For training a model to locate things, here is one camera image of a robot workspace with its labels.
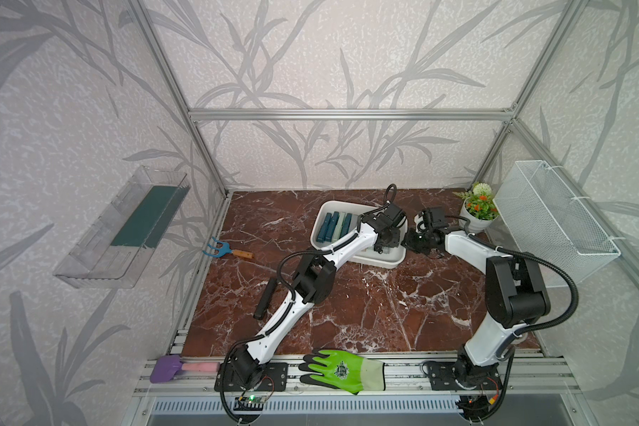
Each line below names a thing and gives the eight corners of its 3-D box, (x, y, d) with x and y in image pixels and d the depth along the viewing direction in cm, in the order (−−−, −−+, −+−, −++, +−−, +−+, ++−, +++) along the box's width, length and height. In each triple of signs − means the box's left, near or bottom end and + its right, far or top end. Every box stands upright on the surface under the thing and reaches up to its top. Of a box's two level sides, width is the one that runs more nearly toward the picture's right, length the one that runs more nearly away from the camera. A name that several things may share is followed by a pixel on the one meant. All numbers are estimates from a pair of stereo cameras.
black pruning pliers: (254, 318, 87) (252, 316, 85) (270, 279, 95) (268, 276, 93) (262, 320, 86) (260, 317, 84) (277, 281, 95) (275, 277, 93)
